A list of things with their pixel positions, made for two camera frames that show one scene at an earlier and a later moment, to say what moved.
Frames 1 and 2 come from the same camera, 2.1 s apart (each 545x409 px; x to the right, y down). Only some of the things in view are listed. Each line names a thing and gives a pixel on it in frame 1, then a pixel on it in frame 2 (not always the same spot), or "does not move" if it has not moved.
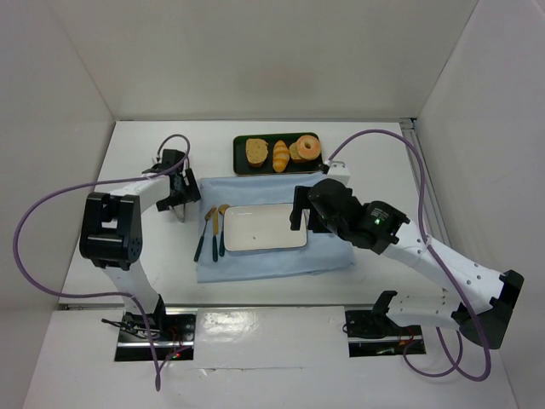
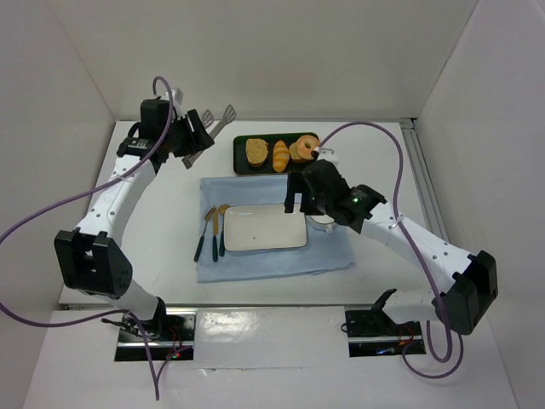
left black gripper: (178, 199) to (190, 133)
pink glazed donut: (313, 152) does not move
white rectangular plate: (268, 226) does not move
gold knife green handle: (215, 230) does not move
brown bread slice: (256, 151) does not move
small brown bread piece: (294, 151) does not move
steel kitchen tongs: (182, 211) to (214, 126)
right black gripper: (301, 209) to (301, 185)
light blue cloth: (325, 250) does not move
